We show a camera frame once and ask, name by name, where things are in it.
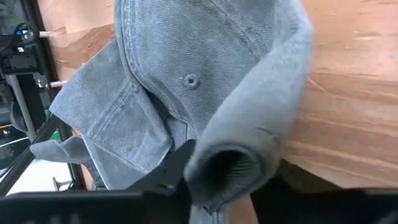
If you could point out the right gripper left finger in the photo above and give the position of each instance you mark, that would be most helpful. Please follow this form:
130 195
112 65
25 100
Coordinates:
177 161

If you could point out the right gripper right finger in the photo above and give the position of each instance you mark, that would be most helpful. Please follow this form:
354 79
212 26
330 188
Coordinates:
264 202

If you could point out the light grey baseball cap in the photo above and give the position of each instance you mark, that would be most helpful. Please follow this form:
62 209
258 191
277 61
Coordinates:
186 46

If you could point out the white cylindrical peg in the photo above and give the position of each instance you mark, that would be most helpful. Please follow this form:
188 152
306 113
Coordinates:
59 83
49 33

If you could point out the black device with blue light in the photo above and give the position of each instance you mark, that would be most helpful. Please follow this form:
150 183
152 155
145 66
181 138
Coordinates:
18 53

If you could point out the grey metal post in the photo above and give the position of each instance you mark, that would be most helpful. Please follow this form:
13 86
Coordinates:
21 105

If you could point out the black aluminium frame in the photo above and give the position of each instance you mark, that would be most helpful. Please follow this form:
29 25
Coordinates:
43 46

